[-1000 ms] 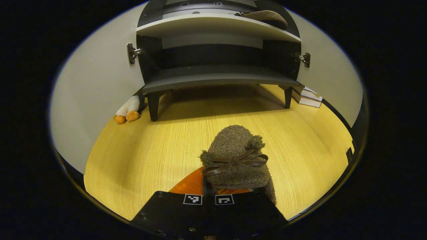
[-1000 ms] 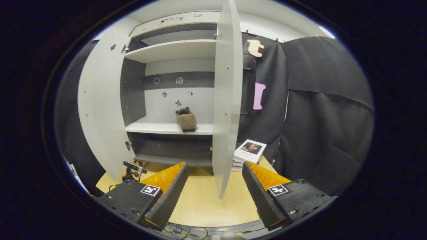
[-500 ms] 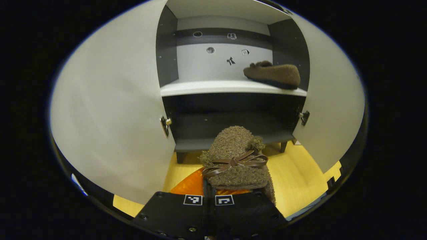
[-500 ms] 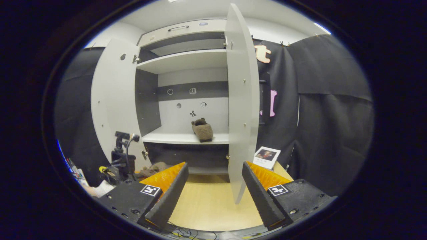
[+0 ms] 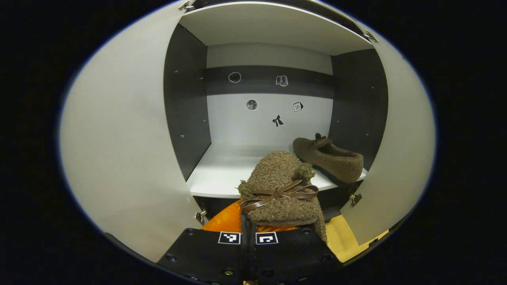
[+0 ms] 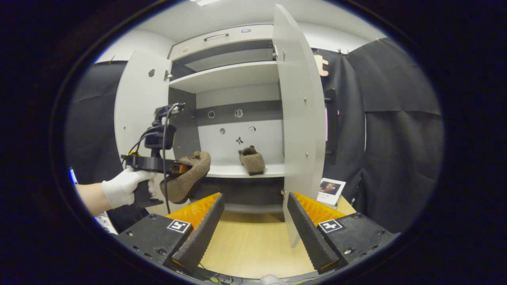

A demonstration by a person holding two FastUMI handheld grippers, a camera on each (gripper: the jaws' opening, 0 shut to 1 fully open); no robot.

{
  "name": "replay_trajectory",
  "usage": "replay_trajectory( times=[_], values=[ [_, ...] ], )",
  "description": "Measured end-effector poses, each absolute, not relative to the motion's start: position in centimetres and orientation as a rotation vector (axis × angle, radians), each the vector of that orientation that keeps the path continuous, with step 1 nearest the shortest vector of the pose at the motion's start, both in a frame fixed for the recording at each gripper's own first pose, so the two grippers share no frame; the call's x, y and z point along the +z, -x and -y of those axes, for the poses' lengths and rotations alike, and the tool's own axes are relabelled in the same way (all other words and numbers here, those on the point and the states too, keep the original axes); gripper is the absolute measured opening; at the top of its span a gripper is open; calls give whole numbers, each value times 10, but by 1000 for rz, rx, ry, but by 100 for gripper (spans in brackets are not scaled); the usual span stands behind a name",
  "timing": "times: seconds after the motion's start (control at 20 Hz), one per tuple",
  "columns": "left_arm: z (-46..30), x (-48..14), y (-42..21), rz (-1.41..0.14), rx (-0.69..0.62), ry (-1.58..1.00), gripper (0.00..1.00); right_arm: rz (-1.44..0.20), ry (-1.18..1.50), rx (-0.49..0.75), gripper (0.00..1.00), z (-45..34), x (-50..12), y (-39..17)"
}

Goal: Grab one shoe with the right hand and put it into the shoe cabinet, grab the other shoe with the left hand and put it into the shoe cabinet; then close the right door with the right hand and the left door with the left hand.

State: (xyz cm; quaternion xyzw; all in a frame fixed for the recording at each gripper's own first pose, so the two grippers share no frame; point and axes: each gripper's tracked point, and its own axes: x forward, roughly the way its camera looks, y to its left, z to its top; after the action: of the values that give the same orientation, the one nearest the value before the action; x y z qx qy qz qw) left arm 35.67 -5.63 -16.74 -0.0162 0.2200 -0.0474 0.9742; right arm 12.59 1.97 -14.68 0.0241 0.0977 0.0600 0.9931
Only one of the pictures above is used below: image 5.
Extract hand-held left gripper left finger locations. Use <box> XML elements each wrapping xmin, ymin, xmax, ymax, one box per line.
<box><xmin>156</xmin><ymin>199</ymin><xmax>249</xmax><ymax>285</ymax></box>

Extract white shoe cabinet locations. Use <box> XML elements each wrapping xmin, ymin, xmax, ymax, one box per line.
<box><xmin>59</xmin><ymin>0</ymin><xmax>436</xmax><ymax>262</ymax></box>

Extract white shoe cabinet door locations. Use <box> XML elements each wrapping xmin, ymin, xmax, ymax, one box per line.
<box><xmin>341</xmin><ymin>22</ymin><xmax>436</xmax><ymax>246</ymax></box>
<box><xmin>59</xmin><ymin>2</ymin><xmax>203</xmax><ymax>262</ymax></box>

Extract white cabinet shelf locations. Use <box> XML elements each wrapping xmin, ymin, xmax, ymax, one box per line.
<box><xmin>179</xmin><ymin>2</ymin><xmax>374</xmax><ymax>56</ymax></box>

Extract brown fluffy shoe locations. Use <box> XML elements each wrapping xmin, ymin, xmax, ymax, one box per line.
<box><xmin>238</xmin><ymin>150</ymin><xmax>328</xmax><ymax>243</ymax></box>
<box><xmin>292</xmin><ymin>133</ymin><xmax>364</xmax><ymax>184</ymax></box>

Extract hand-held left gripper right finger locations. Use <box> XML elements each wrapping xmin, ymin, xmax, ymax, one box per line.
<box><xmin>249</xmin><ymin>224</ymin><xmax>343</xmax><ymax>285</ymax></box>

